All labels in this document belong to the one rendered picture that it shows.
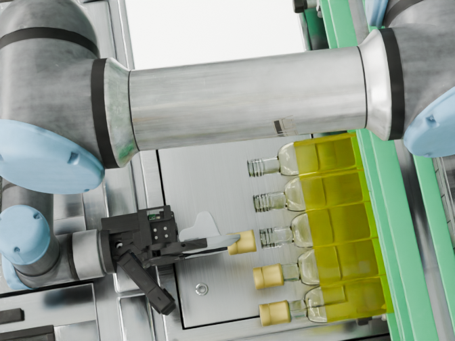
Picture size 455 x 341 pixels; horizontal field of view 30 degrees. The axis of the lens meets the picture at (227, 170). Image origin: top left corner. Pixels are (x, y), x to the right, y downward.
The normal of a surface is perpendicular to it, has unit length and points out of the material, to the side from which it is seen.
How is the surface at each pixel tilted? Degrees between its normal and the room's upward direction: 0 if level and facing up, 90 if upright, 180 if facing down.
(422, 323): 90
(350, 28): 90
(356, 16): 90
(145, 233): 90
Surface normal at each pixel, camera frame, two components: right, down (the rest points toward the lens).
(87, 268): 0.11, 0.52
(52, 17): 0.29, -0.44
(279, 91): -0.04, -0.01
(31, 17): -0.09, -0.49
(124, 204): -0.01, -0.25
